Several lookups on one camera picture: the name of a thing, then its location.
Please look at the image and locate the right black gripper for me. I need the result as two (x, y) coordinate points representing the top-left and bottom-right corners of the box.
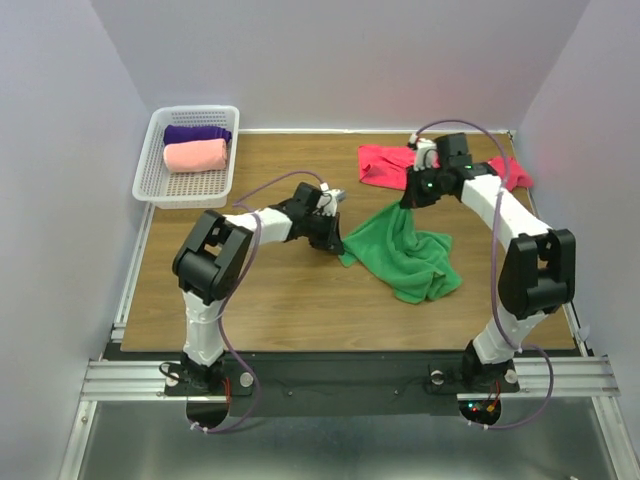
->
(399, 161), (449, 209)

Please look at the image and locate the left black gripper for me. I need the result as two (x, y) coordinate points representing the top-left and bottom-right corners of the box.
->
(302, 209), (342, 254)

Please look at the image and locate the green towel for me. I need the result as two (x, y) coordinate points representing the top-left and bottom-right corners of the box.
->
(339, 202), (462, 304)

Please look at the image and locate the pink towel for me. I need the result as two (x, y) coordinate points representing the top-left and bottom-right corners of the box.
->
(163, 139), (227, 173)

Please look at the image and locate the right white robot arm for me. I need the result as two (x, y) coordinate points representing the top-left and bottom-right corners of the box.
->
(400, 133), (576, 390)

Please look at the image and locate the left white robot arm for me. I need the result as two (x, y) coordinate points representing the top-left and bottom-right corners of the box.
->
(166, 182), (346, 394)

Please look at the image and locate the red towel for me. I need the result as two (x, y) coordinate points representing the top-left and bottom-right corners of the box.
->
(358, 145), (534, 191)

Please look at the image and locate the white perforated plastic basket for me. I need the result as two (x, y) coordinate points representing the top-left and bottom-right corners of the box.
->
(132, 105), (240, 209)

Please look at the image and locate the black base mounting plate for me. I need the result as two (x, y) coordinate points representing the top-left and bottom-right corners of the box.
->
(164, 350), (519, 417)

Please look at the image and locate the rolled purple towel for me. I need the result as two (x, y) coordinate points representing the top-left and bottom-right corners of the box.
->
(163, 125), (233, 145)

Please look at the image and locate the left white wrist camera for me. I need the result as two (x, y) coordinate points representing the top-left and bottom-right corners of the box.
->
(317, 183), (346, 216)

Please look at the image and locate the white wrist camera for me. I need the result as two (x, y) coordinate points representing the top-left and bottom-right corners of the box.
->
(407, 134), (440, 171)
(317, 183), (346, 216)

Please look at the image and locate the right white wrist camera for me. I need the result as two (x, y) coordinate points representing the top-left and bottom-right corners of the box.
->
(407, 134), (440, 171)

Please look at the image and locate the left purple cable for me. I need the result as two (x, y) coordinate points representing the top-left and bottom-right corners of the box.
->
(191, 170), (331, 435)

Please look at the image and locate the purple cable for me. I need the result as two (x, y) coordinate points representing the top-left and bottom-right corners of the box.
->
(412, 118), (555, 432)
(191, 170), (331, 435)

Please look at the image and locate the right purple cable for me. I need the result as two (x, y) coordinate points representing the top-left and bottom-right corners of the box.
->
(412, 118), (555, 432)

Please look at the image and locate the aluminium frame rail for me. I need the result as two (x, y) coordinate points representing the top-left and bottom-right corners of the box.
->
(80, 357), (620, 402)

